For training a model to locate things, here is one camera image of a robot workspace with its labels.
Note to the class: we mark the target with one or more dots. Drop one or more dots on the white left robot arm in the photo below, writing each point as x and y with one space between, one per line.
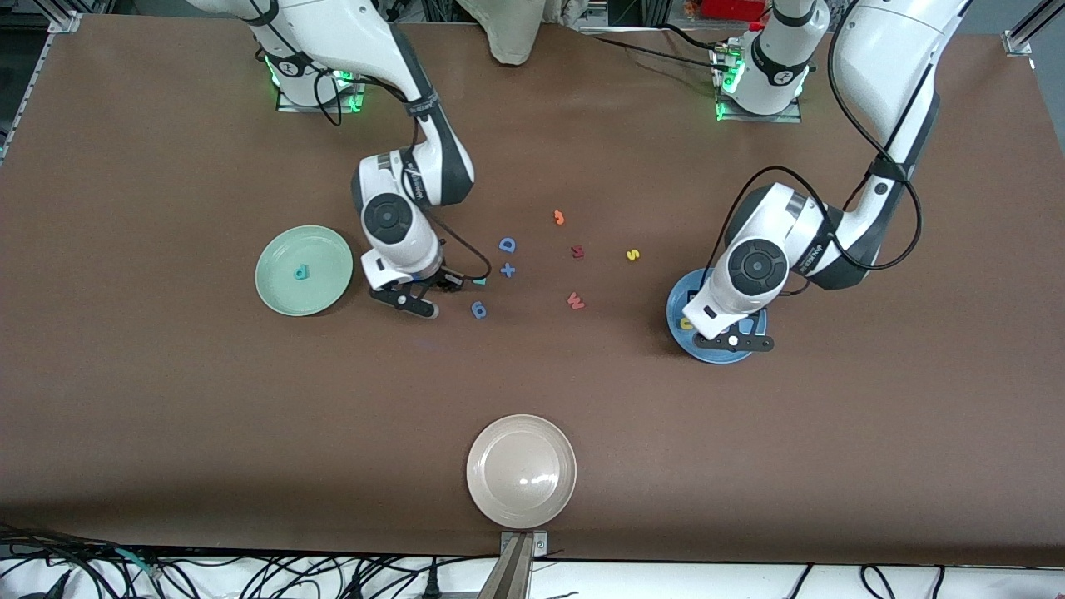
882 50

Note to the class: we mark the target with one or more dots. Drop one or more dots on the aluminium table edge rail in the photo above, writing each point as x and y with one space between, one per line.
25 91

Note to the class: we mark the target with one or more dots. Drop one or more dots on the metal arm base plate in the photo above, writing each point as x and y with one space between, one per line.
774 119
349 106

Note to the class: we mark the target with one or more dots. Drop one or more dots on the blue foam number six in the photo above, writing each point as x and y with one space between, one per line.
476 314

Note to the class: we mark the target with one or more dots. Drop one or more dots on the beige plate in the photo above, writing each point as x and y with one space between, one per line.
521 471

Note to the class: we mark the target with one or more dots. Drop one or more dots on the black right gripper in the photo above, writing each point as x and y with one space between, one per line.
443 280

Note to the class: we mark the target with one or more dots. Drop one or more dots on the blue foam letter D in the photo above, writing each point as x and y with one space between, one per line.
502 245

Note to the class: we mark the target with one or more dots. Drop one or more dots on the aluminium frame profile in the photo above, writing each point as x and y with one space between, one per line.
1022 37
65 18

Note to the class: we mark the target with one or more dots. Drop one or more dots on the light green plate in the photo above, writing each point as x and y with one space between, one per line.
316 291

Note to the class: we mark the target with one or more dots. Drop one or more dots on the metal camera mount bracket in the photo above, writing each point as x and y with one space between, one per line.
522 545

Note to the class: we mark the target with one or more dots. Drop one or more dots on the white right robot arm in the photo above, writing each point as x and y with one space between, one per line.
333 33

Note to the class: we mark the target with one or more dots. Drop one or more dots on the pink foam letter w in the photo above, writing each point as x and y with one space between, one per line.
576 302

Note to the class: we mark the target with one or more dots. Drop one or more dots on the red box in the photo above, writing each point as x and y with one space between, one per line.
732 8

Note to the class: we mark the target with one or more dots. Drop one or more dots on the blue plate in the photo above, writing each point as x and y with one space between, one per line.
715 358

